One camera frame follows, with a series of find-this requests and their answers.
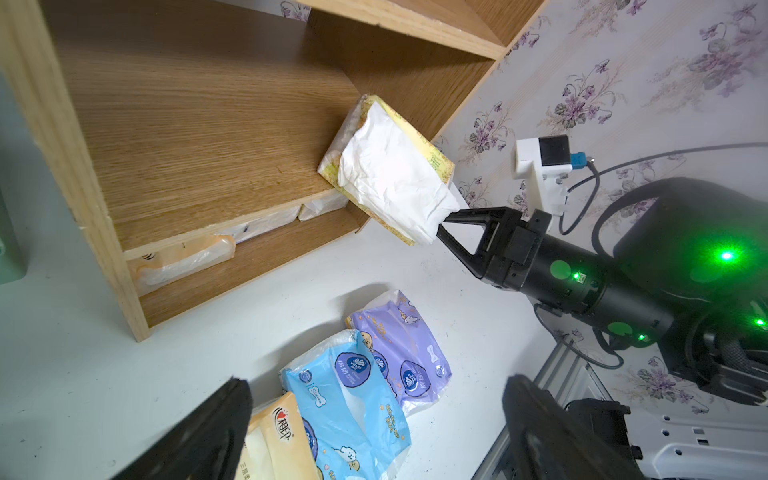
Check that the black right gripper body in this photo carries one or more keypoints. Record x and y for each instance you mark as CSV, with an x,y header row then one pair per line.
x,y
512,246

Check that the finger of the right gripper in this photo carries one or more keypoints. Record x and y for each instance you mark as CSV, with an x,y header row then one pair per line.
x,y
478,239

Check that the light blue tissue pack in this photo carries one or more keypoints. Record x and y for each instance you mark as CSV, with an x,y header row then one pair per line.
x,y
353,422

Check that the yellow tissue pack bottom shelf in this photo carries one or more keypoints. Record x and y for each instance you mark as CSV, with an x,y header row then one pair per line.
x,y
158,269

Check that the white tissue pack bottom shelf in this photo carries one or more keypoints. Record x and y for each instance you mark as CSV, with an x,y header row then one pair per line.
x,y
328,202

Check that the purple tissue pack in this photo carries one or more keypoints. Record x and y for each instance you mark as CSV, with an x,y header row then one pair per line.
x,y
405,350

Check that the wooden three-tier shelf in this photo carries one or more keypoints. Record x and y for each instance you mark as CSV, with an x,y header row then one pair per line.
x,y
162,121

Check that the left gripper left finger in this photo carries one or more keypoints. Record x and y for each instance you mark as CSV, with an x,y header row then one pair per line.
x,y
206,444

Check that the white-blue tissue pack bottom shelf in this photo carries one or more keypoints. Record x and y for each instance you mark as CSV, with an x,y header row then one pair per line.
x,y
265,224

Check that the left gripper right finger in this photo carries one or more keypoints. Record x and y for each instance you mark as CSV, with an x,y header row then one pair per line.
x,y
548,443

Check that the white tissue pack shelf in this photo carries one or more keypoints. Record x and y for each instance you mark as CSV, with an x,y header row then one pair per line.
x,y
391,172
328,202

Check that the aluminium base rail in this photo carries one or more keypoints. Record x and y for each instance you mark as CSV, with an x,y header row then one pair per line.
x,y
567,378

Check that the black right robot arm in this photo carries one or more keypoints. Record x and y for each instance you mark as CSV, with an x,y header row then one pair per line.
x,y
690,277

